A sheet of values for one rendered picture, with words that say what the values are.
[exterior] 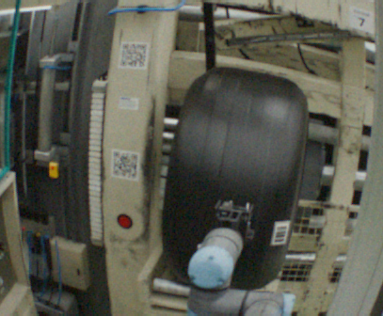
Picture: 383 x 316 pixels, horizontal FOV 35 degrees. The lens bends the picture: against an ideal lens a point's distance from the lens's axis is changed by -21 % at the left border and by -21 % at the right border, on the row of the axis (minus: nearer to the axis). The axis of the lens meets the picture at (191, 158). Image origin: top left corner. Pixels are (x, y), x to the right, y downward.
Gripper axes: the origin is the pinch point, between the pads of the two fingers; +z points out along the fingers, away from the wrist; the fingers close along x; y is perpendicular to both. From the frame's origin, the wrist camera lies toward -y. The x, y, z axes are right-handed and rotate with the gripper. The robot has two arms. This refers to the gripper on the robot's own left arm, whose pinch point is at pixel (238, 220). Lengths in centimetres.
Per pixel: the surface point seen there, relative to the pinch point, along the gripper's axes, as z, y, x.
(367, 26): 41, 51, -32
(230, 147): 5.6, 14.1, 4.4
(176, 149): 7.2, 11.6, 16.0
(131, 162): 21.1, 2.8, 29.6
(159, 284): 17.8, -29.4, 19.9
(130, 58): 17.8, 29.6, 31.9
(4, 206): -6, -7, 60
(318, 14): 42, 50, -15
